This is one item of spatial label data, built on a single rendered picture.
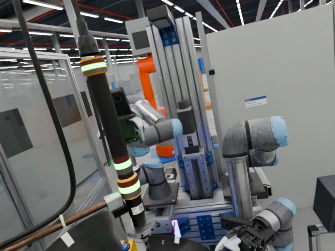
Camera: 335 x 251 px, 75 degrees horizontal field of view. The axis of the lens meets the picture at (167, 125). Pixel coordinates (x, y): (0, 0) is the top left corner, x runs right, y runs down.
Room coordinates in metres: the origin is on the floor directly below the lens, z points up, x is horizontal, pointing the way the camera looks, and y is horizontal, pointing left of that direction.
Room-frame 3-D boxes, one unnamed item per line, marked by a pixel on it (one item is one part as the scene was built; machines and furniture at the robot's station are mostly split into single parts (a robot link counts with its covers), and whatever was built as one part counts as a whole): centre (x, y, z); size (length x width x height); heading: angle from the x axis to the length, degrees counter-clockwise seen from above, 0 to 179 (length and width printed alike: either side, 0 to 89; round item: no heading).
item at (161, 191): (1.25, 0.14, 1.09); 0.15 x 0.15 x 0.10
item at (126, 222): (0.42, 0.12, 1.50); 0.09 x 0.07 x 0.10; 117
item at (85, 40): (0.42, 0.11, 1.66); 0.04 x 0.04 x 0.46
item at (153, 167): (1.24, 0.15, 1.20); 0.13 x 0.12 x 0.14; 109
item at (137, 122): (0.54, 0.07, 1.64); 0.09 x 0.03 x 0.06; 24
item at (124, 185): (0.42, 0.11, 1.57); 0.04 x 0.04 x 0.01
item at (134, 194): (0.42, 0.11, 1.54); 0.04 x 0.04 x 0.01
